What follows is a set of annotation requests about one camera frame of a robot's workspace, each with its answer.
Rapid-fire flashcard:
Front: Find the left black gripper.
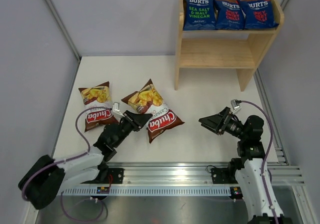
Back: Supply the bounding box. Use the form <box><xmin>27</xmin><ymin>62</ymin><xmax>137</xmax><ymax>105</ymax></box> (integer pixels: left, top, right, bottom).
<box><xmin>113</xmin><ymin>110</ymin><xmax>152</xmax><ymax>147</ymax></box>

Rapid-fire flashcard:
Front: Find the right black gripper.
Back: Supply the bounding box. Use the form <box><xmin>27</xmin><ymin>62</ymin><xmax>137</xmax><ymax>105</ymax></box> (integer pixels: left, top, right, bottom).
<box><xmin>199</xmin><ymin>106</ymin><xmax>248</xmax><ymax>140</ymax></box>

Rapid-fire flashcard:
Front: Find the large Chuba cassava chips bag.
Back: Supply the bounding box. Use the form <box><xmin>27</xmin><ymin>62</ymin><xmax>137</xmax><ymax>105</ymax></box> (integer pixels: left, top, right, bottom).
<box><xmin>121</xmin><ymin>79</ymin><xmax>184</xmax><ymax>143</ymax></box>

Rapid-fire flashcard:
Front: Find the blue Burts chilli bag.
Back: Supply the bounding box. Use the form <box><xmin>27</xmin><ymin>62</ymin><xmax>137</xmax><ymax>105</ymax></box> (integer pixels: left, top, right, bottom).
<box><xmin>237</xmin><ymin>0</ymin><xmax>278</xmax><ymax>29</ymax></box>
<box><xmin>214</xmin><ymin>0</ymin><xmax>245</xmax><ymax>30</ymax></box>

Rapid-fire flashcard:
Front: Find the blue Burts sea salt bag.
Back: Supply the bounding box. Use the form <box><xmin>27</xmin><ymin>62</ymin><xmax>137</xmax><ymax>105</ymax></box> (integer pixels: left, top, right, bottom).
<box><xmin>183</xmin><ymin>0</ymin><xmax>216</xmax><ymax>31</ymax></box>

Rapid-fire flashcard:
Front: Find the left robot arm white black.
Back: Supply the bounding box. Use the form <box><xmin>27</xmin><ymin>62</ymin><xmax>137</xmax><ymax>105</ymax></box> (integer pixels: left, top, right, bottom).
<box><xmin>18</xmin><ymin>111</ymin><xmax>152</xmax><ymax>210</ymax></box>

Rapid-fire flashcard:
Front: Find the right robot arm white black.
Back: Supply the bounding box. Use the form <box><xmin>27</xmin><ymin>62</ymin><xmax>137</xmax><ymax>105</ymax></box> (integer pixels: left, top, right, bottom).
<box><xmin>199</xmin><ymin>107</ymin><xmax>293</xmax><ymax>224</ymax></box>

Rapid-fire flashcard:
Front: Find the left Chuba cassava chips bag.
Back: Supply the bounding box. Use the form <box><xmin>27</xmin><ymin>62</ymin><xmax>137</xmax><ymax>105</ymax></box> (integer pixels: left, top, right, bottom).
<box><xmin>78</xmin><ymin>81</ymin><xmax>118</xmax><ymax>132</ymax></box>

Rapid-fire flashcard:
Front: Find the wooden two-tier shelf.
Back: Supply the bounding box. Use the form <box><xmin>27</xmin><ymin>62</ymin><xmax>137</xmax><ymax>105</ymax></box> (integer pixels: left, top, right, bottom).
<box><xmin>174</xmin><ymin>0</ymin><xmax>285</xmax><ymax>91</ymax></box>

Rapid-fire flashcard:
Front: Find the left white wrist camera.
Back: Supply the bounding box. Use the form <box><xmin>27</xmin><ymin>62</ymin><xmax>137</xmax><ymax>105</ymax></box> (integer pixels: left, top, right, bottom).
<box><xmin>112</xmin><ymin>102</ymin><xmax>124</xmax><ymax>117</ymax></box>

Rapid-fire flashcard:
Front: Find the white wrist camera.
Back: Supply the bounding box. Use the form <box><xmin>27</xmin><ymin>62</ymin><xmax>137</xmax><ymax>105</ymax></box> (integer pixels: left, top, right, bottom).
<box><xmin>112</xmin><ymin>102</ymin><xmax>124</xmax><ymax>117</ymax></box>
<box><xmin>230</xmin><ymin>99</ymin><xmax>242</xmax><ymax>115</ymax></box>

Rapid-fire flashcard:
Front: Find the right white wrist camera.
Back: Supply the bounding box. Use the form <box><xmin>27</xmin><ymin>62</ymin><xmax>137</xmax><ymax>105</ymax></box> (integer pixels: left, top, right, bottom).
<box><xmin>230</xmin><ymin>99</ymin><xmax>242</xmax><ymax>115</ymax></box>

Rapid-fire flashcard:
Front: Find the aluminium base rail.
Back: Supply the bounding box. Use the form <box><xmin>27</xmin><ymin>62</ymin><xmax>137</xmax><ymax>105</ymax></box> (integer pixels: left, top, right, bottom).
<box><xmin>33</xmin><ymin>162</ymin><xmax>306</xmax><ymax>197</ymax></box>

